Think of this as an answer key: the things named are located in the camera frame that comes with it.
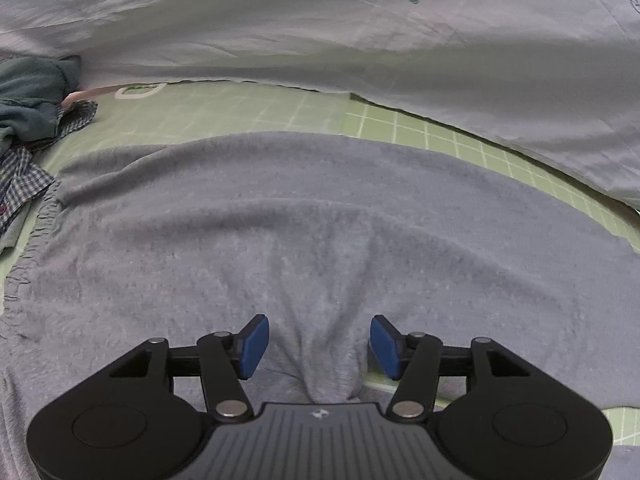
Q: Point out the dark teal garment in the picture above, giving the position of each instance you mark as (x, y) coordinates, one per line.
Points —
(30, 90)

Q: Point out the beige garment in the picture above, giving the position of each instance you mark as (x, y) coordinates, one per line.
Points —
(80, 95)

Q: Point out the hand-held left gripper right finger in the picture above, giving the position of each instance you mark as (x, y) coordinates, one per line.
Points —
(387, 349)

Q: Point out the green checked mat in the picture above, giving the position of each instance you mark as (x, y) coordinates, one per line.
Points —
(250, 105)

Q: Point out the blue plaid shirt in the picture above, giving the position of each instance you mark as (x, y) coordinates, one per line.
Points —
(20, 175)

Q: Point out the grey carrot-print bed sheet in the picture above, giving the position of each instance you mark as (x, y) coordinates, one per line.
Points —
(350, 35)

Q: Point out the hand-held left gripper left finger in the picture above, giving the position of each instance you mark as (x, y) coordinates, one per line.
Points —
(252, 346)

